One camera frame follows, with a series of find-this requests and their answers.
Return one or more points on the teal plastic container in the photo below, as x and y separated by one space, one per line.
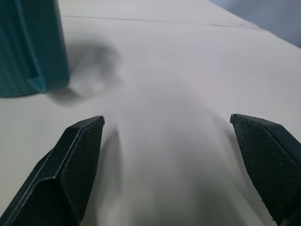
26 47

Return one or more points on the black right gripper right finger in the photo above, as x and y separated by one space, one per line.
268 160

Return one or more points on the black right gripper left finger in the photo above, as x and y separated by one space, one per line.
70 164

